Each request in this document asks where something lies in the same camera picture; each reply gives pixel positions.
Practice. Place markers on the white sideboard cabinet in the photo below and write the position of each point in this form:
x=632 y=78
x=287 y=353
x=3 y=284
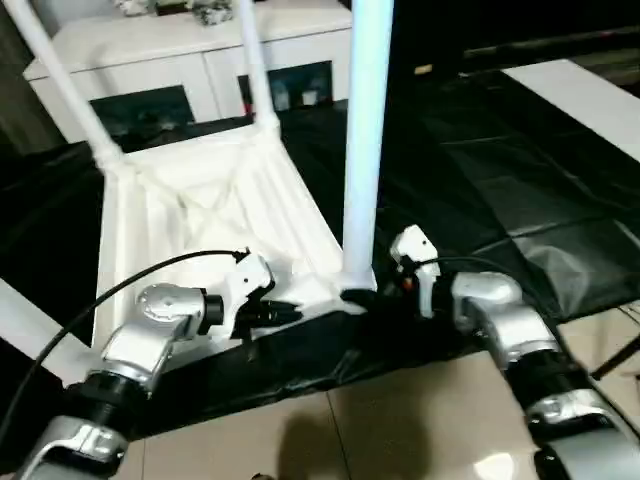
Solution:
x=140 y=50

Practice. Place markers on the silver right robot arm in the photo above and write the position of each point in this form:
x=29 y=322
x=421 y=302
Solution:
x=500 y=315

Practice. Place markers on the small yellow box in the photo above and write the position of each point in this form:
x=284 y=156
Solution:
x=423 y=69

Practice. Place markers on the white plastic table top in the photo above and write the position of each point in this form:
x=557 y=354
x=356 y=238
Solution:
x=200 y=200

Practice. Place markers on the grey tangled bundle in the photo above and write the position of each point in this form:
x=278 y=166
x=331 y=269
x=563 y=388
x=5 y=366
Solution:
x=214 y=14

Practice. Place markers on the black work mat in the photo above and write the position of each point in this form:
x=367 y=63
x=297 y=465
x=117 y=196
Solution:
x=500 y=175

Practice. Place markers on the white plastic table leg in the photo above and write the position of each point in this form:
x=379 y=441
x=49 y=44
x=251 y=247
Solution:
x=257 y=65
x=367 y=125
x=35 y=330
x=65 y=85

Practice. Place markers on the white packet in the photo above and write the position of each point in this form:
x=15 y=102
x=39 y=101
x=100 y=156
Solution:
x=282 y=95

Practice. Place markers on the dark low bench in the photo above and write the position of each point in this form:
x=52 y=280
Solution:
x=550 y=50

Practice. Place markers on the white side table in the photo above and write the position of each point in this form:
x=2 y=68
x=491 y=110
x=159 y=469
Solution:
x=575 y=105

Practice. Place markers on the white cup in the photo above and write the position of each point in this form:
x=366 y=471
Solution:
x=308 y=98

